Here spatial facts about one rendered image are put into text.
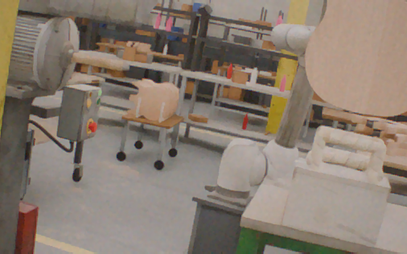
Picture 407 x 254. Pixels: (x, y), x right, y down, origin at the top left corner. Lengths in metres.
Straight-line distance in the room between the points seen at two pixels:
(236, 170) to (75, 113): 0.77
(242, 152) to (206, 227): 0.37
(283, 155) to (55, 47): 1.17
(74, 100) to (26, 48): 0.36
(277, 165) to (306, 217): 1.00
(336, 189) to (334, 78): 0.30
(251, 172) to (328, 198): 0.99
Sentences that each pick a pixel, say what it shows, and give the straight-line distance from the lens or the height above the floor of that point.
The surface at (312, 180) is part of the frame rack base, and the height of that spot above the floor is 1.07.
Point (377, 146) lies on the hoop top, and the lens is 1.51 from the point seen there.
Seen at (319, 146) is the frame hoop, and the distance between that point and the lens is 1.50.
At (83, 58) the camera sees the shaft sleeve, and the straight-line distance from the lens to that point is 1.85.
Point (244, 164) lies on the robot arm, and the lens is 2.44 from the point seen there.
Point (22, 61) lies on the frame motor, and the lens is 1.86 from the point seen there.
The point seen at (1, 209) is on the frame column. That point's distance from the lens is 2.07.
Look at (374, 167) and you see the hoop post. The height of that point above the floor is 1.14.
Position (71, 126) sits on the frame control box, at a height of 0.98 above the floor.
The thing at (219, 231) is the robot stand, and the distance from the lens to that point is 2.47.
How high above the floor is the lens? 1.40
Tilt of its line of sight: 9 degrees down
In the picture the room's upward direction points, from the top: 11 degrees clockwise
